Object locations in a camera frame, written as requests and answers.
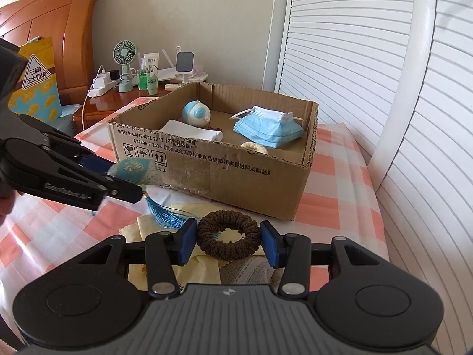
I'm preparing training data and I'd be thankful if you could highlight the blue face mask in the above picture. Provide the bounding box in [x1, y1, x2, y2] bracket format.
[229, 105, 305, 149]

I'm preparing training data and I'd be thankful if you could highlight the green bottle with white cap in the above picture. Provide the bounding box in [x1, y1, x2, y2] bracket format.
[147, 66, 159, 95]

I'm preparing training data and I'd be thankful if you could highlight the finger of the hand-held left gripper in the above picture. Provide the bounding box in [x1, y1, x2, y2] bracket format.
[18, 114, 116, 174]
[74, 164, 144, 204]

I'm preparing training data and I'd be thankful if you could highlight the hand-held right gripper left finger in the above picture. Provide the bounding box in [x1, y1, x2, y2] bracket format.
[68, 218, 198, 300]

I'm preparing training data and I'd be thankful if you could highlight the white towel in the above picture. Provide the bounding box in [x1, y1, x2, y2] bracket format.
[160, 119, 224, 142]

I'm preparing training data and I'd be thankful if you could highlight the white charger plug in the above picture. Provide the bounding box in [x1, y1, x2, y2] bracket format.
[94, 66, 112, 87]

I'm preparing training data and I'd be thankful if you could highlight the green handheld fan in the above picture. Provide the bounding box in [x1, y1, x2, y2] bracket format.
[113, 41, 138, 93]

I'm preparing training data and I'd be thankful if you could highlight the yellow cleaning cloth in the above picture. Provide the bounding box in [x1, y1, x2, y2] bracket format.
[120, 201, 265, 294]

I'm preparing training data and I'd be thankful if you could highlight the blue and white plush toy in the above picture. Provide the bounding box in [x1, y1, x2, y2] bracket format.
[182, 100, 222, 132]

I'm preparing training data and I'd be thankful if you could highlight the wooden nightstand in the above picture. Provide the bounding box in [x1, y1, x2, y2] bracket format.
[59, 81, 174, 134]

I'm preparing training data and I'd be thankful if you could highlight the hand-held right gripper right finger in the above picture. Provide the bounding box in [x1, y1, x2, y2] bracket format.
[260, 221, 392, 300]

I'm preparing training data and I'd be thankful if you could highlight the yellow snack bag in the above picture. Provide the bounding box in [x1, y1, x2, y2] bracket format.
[8, 36, 63, 120]

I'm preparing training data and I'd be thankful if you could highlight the light blue pillow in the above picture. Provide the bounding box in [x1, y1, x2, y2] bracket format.
[60, 103, 84, 119]

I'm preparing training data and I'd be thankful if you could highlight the pink checked tablecloth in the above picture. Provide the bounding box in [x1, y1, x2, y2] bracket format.
[0, 96, 390, 304]

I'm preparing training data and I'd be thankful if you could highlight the wooden headboard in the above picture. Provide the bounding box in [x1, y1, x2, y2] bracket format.
[0, 0, 105, 104]

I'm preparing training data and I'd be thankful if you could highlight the teal embroidered sachet with tassel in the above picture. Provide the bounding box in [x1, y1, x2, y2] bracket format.
[107, 158, 202, 230]

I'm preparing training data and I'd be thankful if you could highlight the white router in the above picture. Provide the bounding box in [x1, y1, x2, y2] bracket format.
[157, 46, 210, 82]

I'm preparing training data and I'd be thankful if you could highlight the grey sock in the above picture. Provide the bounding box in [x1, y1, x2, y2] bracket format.
[220, 253, 283, 289]

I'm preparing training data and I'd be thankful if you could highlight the white power strip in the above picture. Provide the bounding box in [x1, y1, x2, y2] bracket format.
[88, 80, 116, 98]

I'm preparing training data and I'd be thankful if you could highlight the cream hair scrunchie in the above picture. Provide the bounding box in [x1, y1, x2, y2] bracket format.
[240, 141, 268, 155]

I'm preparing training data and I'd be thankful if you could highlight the white louvered wardrobe door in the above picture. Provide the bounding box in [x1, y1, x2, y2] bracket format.
[370, 0, 473, 355]
[264, 0, 437, 178]

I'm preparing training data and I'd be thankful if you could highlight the white phone stand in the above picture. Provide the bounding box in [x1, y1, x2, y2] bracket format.
[174, 51, 194, 82]

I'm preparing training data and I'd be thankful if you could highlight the brown hair scrunchie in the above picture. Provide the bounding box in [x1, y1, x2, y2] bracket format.
[196, 210, 261, 260]

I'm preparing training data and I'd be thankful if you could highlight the brown cardboard box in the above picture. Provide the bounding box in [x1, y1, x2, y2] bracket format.
[107, 81, 319, 222]

